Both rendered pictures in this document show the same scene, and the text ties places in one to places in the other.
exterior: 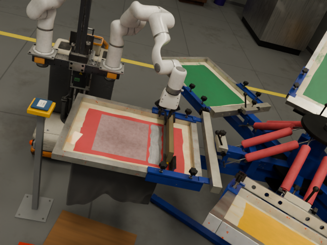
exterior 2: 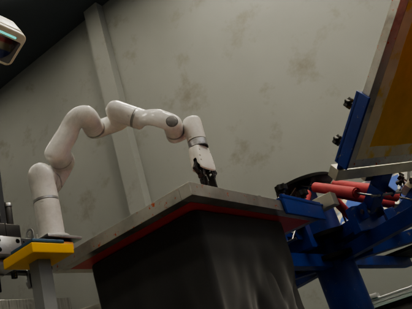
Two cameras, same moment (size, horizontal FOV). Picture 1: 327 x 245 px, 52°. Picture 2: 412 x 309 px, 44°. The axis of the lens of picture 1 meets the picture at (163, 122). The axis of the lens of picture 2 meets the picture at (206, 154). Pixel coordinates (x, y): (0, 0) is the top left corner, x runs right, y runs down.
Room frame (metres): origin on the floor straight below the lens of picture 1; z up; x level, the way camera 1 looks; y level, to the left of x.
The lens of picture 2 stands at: (0.31, 1.36, 0.51)
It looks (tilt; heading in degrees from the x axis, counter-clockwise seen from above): 24 degrees up; 311
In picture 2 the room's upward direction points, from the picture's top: 17 degrees counter-clockwise
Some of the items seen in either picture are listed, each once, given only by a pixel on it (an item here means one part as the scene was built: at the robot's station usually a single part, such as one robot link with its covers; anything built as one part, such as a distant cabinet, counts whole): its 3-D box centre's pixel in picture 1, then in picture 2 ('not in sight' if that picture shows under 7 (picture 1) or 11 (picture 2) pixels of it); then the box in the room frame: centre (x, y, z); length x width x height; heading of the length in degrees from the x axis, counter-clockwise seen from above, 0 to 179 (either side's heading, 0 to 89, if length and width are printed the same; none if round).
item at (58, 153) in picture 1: (134, 136); (199, 237); (1.53, 0.14, 0.97); 0.79 x 0.58 x 0.04; 100
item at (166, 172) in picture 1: (174, 178); (299, 209); (1.29, -0.15, 0.98); 0.30 x 0.05 x 0.07; 100
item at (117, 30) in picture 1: (119, 32); (44, 184); (1.96, 0.43, 1.37); 0.13 x 0.10 x 0.16; 135
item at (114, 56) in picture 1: (114, 54); (46, 223); (1.97, 0.44, 1.21); 0.16 x 0.13 x 0.15; 13
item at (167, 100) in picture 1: (170, 97); (202, 158); (1.53, 0.01, 1.29); 0.10 x 0.08 x 0.11; 101
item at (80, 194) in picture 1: (112, 187); (260, 284); (1.31, 0.16, 0.74); 0.46 x 0.04 x 0.42; 100
